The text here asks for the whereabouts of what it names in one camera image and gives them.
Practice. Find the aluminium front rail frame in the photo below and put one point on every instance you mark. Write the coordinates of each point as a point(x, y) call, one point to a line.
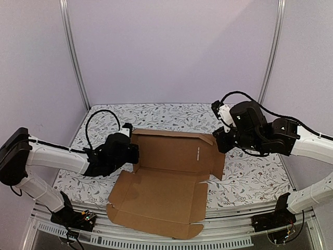
point(224, 228)

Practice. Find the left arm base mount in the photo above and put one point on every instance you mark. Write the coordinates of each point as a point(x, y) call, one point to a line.
point(68, 217)

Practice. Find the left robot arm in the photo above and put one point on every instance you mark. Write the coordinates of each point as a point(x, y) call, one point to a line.
point(22, 151)

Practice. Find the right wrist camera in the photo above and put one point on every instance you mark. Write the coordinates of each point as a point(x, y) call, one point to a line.
point(222, 112)

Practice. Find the aluminium corner post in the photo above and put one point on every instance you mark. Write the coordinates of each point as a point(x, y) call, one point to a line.
point(72, 52)
point(273, 51)

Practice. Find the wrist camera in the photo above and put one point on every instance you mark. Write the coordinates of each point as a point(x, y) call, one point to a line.
point(127, 129)
point(222, 112)

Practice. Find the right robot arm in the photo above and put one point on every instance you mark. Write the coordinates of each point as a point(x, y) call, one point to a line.
point(284, 137)

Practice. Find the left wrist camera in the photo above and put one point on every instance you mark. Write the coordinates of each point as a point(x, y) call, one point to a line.
point(127, 129)

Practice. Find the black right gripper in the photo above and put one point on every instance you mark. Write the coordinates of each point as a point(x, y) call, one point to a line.
point(222, 140)

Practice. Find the brown cardboard box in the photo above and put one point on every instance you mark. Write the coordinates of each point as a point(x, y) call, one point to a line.
point(166, 193)

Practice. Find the left aluminium corner post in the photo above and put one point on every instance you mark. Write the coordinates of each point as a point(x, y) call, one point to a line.
point(72, 52)

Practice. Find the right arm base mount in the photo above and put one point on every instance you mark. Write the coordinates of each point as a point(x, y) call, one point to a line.
point(280, 217)

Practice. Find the right aluminium corner post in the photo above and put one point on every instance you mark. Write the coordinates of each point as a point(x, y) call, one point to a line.
point(273, 51)

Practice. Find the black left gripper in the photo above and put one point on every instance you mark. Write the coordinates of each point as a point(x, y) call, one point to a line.
point(133, 159)

